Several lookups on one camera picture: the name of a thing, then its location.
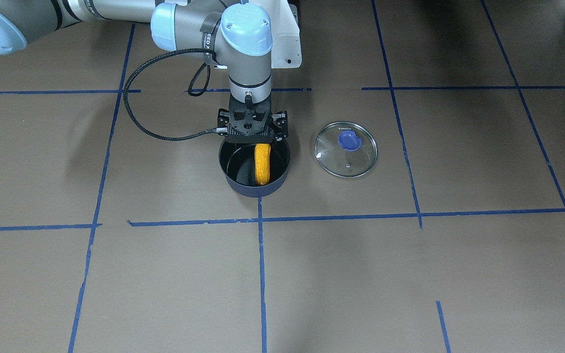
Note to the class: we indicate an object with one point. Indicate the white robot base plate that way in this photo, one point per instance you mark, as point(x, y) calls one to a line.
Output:
point(285, 17)

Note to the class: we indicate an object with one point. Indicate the yellow plastic corn cob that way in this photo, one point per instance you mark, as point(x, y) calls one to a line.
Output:
point(262, 169)

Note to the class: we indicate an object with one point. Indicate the black saucepan blue handle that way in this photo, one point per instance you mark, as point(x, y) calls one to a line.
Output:
point(237, 164)

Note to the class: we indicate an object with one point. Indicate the glass pot lid blue knob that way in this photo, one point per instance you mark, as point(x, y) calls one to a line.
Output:
point(345, 149)

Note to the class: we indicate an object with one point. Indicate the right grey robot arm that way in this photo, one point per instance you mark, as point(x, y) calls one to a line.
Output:
point(240, 35)

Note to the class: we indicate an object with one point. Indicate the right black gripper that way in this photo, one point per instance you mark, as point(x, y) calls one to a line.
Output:
point(281, 122)

